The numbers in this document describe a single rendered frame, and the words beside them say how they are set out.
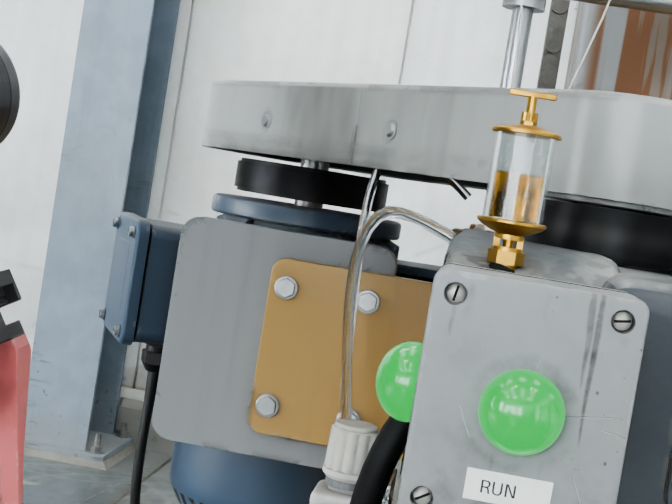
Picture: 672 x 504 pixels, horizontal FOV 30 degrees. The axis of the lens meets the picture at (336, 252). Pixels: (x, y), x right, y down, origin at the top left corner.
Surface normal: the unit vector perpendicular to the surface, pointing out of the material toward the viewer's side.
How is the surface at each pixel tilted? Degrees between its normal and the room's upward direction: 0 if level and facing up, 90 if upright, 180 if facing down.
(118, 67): 90
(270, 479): 91
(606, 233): 90
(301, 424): 90
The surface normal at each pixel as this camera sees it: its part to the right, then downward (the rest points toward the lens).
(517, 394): -0.19, -0.43
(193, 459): -0.69, -0.06
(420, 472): -0.12, 0.04
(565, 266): 0.10, -0.90
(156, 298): 0.32, 0.10
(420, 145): -0.84, -0.11
